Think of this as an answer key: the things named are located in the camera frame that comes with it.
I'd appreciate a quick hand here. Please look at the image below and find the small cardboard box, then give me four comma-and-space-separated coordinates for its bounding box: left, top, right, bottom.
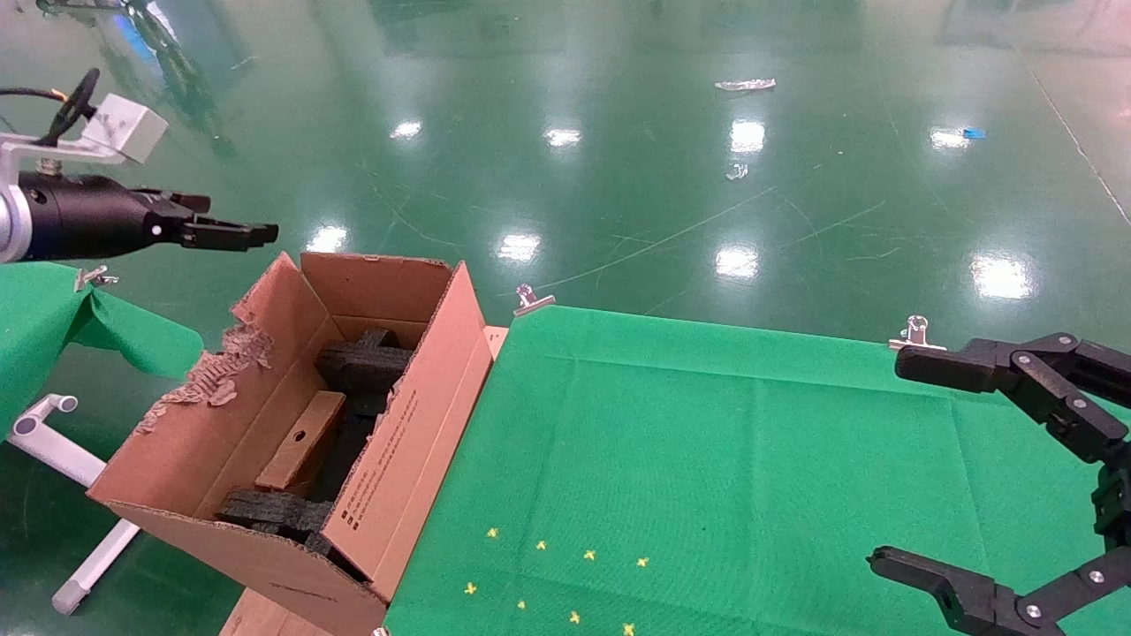
255, 390, 347, 494

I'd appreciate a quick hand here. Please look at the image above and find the large green table cloth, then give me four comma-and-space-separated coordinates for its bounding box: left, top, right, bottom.
384, 305, 1131, 636

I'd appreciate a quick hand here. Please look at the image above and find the large open cardboard carton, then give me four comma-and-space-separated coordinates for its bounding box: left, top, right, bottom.
88, 252, 511, 636

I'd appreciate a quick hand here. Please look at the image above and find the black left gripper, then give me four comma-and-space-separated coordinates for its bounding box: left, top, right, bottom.
18, 172, 280, 262

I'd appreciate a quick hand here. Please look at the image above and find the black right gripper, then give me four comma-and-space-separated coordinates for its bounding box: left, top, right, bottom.
868, 333, 1131, 636

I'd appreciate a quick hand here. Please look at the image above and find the white pipe frame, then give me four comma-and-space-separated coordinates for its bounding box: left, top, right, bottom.
7, 395, 142, 617

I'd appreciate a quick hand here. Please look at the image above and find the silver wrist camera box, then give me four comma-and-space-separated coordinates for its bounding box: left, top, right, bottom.
82, 92, 170, 165

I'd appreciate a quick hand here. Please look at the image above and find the small green draped cloth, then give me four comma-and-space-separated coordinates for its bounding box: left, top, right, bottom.
0, 261, 204, 438

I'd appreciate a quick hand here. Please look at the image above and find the silver camera mounting bracket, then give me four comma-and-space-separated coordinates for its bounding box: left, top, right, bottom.
0, 132, 118, 176

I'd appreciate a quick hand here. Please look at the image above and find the black cable with yellow tag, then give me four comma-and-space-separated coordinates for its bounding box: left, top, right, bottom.
0, 68, 101, 148

